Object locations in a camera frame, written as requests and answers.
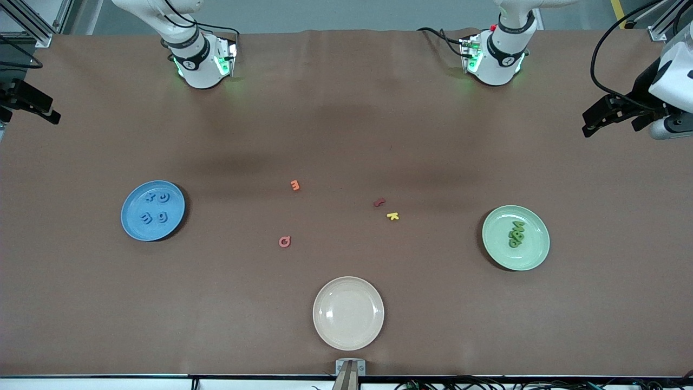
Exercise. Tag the brown table cover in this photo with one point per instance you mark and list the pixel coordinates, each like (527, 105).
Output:
(346, 135)

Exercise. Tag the blue plate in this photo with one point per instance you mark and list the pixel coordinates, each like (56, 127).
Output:
(151, 233)

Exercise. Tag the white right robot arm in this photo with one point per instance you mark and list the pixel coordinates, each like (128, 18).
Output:
(200, 70)

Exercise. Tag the blue foam plus sign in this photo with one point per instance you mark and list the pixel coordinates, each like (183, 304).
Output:
(151, 196)

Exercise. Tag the green foam letter B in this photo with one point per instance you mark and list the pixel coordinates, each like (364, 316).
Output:
(516, 238)

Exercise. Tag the yellow foam letter k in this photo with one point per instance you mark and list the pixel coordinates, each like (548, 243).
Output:
(392, 215)

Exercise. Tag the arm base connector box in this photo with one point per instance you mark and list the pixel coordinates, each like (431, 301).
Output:
(230, 54)
(470, 51)

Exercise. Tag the aluminium frame profile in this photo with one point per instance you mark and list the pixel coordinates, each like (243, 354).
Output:
(658, 30)
(40, 37)

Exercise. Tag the blue foam letter m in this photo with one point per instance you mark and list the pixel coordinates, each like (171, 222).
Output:
(146, 218)

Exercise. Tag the white table edge rail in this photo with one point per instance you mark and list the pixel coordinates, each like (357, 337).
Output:
(81, 384)

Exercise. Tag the green foam letter N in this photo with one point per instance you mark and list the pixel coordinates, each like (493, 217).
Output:
(518, 225)

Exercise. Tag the dark red foam letter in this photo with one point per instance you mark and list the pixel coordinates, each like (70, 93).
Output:
(379, 202)

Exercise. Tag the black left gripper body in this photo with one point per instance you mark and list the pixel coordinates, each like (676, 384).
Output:
(642, 85)

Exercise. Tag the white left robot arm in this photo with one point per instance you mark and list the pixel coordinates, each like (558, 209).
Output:
(498, 65)

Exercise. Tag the pink foam letter Q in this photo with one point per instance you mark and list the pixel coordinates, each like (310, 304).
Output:
(280, 242)

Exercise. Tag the green plate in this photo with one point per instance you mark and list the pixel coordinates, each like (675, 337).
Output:
(536, 249)

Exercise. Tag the blue foam letter g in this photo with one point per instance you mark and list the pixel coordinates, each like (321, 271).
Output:
(162, 218)

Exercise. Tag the blue foam letter c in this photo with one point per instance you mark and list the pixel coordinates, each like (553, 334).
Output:
(159, 197)

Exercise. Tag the beige plate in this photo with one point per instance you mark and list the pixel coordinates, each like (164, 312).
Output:
(348, 313)

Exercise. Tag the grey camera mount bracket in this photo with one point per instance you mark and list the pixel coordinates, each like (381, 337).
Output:
(350, 374)

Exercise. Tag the green foam letter a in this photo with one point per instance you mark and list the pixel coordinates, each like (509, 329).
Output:
(517, 233)

